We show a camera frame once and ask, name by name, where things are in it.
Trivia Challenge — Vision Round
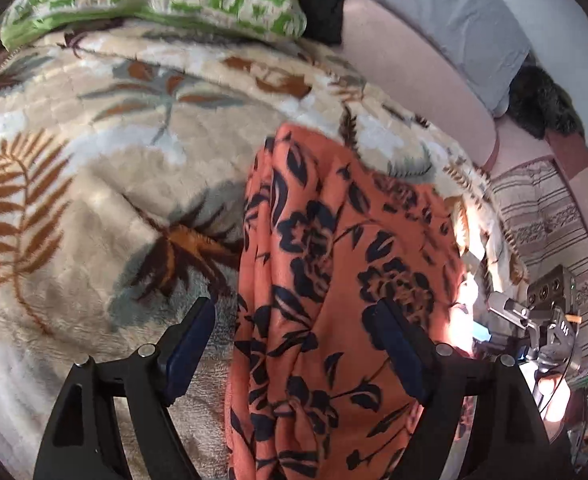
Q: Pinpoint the orange floral garment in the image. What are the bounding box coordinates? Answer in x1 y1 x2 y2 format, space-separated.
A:
224 122 476 480

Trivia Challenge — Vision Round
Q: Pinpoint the dark furry cushion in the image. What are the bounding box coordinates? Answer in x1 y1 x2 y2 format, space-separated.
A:
506 65 586 141

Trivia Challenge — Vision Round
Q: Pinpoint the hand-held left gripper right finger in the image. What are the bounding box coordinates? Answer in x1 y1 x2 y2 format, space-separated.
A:
374 297 575 480

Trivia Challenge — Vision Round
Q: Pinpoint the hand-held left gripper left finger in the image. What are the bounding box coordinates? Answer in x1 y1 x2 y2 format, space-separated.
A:
33 296 218 480

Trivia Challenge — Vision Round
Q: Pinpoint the grey pillow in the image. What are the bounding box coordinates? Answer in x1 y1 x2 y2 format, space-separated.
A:
369 0 532 118

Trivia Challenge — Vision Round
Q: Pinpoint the cream leaf-print fleece blanket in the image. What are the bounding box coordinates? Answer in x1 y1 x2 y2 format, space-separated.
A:
0 20 530 480

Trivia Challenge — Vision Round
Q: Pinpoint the pink padded headboard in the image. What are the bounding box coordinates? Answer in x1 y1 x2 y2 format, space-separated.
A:
341 0 588 181

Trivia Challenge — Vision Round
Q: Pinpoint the striped beige cloth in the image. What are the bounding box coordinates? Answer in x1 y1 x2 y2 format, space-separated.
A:
489 157 588 361

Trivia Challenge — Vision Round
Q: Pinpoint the person's right hand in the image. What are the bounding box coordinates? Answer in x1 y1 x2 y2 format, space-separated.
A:
534 374 572 423

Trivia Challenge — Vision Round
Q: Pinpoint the black cloth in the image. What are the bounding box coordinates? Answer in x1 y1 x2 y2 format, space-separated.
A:
294 0 347 46

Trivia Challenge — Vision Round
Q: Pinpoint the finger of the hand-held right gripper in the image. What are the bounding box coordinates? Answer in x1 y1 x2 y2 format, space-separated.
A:
473 324 522 358
486 291 532 330

